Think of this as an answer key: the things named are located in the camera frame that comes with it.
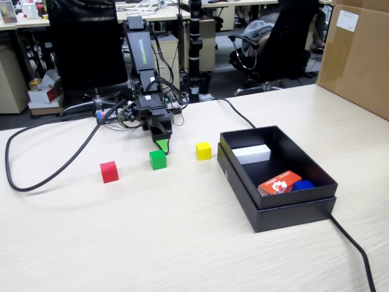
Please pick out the light wooden office desk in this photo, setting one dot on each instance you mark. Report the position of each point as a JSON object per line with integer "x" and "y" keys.
{"x": 30, "y": 23}

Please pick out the black vertical pole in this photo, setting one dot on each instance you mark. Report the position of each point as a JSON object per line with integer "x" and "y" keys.
{"x": 194, "y": 45}

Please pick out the red cube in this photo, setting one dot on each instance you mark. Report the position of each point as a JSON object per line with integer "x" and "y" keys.
{"x": 108, "y": 173}

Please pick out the white and red carton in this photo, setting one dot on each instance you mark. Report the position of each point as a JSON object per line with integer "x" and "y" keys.
{"x": 42, "y": 94}

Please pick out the yellow cube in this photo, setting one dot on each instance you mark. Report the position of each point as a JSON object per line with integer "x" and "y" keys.
{"x": 203, "y": 151}

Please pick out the orange printed carton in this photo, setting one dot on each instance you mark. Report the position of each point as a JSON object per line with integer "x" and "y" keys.
{"x": 278, "y": 184}

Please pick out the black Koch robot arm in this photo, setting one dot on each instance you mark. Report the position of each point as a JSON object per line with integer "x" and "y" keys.
{"x": 138, "y": 48}

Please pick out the black mesh office chair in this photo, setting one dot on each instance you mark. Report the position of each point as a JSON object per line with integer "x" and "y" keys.
{"x": 85, "y": 45}

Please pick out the cola bottle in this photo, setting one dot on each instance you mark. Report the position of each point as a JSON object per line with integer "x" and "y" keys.
{"x": 40, "y": 8}

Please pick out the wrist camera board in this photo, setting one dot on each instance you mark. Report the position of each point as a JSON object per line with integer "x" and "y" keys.
{"x": 127, "y": 114}

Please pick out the picture frame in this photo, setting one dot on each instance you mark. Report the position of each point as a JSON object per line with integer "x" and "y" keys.
{"x": 8, "y": 12}

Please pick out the blue cube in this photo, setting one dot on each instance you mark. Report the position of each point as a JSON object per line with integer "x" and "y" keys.
{"x": 304, "y": 185}

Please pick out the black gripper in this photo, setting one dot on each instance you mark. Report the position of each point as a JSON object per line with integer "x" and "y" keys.
{"x": 149, "y": 105}

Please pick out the plain beige cabinet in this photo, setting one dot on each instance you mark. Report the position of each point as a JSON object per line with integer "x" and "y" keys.
{"x": 208, "y": 45}

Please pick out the blue controller board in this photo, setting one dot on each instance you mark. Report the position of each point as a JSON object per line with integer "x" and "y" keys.
{"x": 99, "y": 115}

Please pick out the white rectangular box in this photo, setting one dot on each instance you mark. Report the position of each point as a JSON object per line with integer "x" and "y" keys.
{"x": 252, "y": 153}

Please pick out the black chrome-armed office chair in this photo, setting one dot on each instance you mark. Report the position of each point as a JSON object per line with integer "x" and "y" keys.
{"x": 285, "y": 45}

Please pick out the large brown cardboard box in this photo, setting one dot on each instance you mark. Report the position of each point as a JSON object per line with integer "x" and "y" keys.
{"x": 355, "y": 61}

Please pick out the large beige pedestal cabinet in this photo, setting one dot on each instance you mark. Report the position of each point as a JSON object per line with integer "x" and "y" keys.
{"x": 12, "y": 82}

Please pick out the black rectangular box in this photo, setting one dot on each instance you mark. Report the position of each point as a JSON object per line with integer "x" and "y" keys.
{"x": 288, "y": 216}

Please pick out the green cube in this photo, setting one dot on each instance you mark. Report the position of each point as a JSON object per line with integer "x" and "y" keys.
{"x": 157, "y": 160}

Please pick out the grey cloth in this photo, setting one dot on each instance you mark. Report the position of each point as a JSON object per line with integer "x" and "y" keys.
{"x": 256, "y": 30}

